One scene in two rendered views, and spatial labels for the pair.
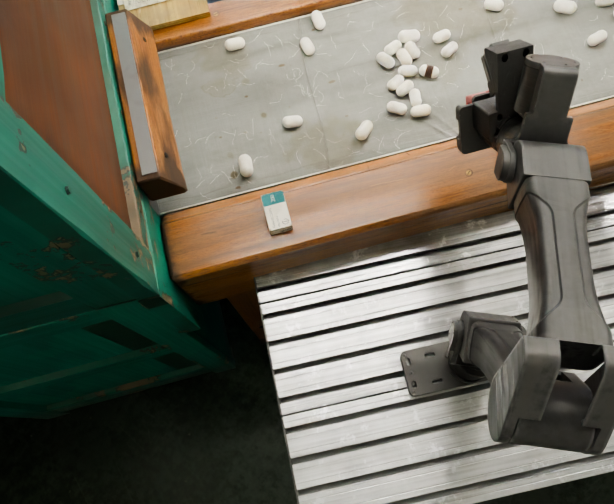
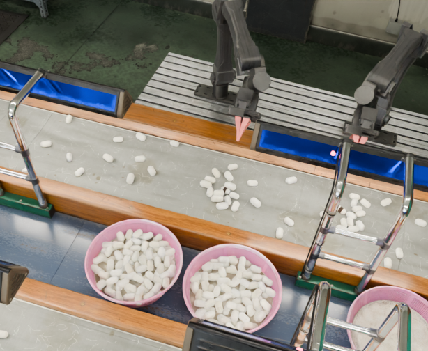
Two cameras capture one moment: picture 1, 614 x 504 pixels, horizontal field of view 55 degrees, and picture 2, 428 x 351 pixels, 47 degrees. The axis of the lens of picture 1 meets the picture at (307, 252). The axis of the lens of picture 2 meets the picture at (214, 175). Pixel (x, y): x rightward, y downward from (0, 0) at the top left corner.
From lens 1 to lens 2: 1.64 m
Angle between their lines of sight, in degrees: 58
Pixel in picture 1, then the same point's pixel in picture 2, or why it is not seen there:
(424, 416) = (394, 129)
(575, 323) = (412, 34)
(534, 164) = (391, 74)
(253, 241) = not seen: outside the picture
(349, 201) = not seen: hidden behind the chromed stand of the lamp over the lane
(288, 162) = (427, 210)
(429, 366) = (386, 137)
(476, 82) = (318, 197)
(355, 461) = (425, 129)
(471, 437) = not seen: hidden behind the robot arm
